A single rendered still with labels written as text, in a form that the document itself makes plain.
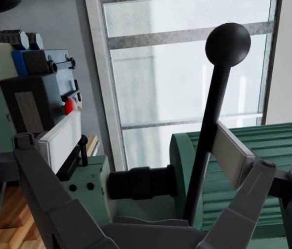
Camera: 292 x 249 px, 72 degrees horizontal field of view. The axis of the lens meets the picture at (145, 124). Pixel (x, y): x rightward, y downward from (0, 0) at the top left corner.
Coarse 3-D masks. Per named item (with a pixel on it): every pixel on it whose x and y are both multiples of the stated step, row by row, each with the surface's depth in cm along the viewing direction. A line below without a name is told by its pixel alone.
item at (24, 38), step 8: (0, 32) 25; (8, 32) 25; (16, 32) 25; (24, 32) 26; (0, 40) 25; (8, 40) 25; (16, 40) 25; (24, 40) 26; (32, 40) 29; (40, 40) 30; (16, 48) 26; (24, 48) 26; (32, 48) 30; (40, 48) 30
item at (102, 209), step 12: (96, 156) 39; (84, 168) 35; (96, 168) 35; (108, 168) 39; (72, 180) 33; (84, 180) 33; (96, 180) 33; (108, 180) 38; (72, 192) 34; (84, 192) 34; (96, 192) 34; (108, 192) 37; (84, 204) 35; (96, 204) 35; (108, 204) 36; (96, 216) 36; (108, 216) 36
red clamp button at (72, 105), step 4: (68, 100) 26; (72, 100) 26; (68, 104) 26; (72, 104) 26; (76, 104) 28; (64, 108) 26; (68, 108) 25; (72, 108) 26; (76, 108) 27; (68, 112) 26
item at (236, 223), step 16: (256, 176) 12; (272, 176) 12; (240, 192) 10; (256, 192) 10; (224, 208) 8; (240, 208) 9; (256, 208) 9; (224, 224) 7; (240, 224) 7; (208, 240) 7; (224, 240) 7; (240, 240) 7
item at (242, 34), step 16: (224, 32) 15; (240, 32) 15; (208, 48) 16; (224, 48) 15; (240, 48) 15; (224, 64) 16; (224, 80) 17; (208, 96) 18; (208, 112) 18; (208, 128) 18; (208, 144) 19; (208, 160) 20; (192, 176) 21; (192, 192) 21; (192, 208) 22; (192, 224) 22
